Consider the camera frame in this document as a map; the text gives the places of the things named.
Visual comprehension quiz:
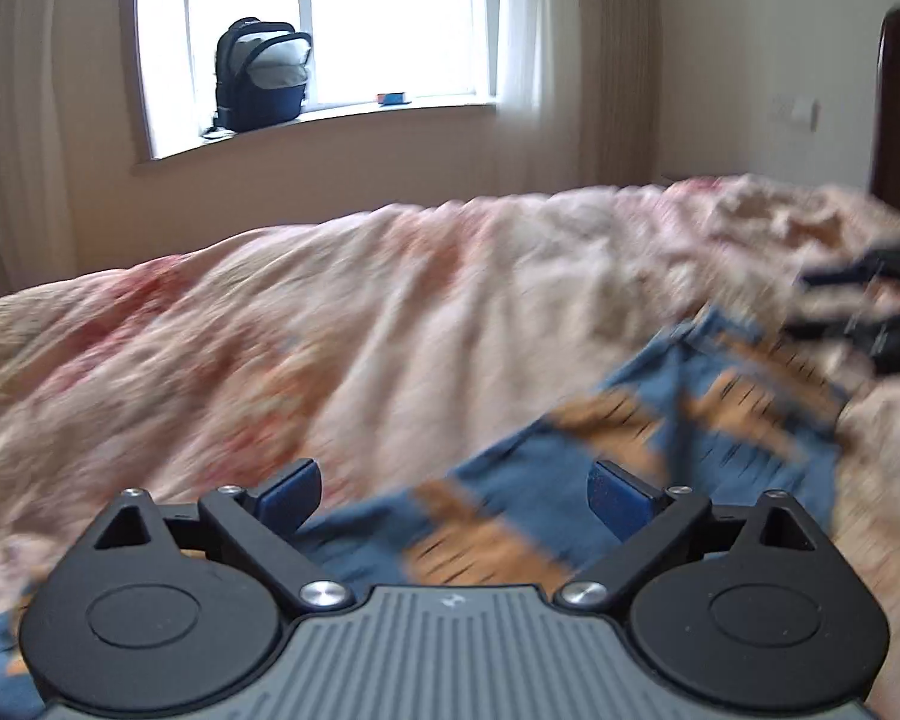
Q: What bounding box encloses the pink floral bed quilt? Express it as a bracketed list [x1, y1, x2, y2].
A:
[0, 177, 900, 718]

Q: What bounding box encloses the dark wooden headboard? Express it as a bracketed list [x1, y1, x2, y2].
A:
[868, 7, 900, 211]

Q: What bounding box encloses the white wall switch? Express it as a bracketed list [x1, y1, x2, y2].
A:
[769, 94, 820, 133]

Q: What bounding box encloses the small blue red box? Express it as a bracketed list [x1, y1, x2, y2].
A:
[377, 91, 411, 107]

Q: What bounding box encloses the beige curtain of window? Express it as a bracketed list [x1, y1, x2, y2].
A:
[0, 0, 77, 289]
[494, 0, 662, 193]

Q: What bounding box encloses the dark blue grey backpack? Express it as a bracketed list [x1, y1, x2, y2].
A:
[201, 16, 313, 142]

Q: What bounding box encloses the beige curtain right of window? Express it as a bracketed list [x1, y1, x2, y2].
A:
[494, 0, 662, 193]

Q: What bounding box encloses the beige curtain left of window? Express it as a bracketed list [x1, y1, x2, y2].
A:
[0, 0, 77, 289]

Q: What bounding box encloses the white framed window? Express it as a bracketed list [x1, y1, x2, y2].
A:
[119, 0, 500, 161]

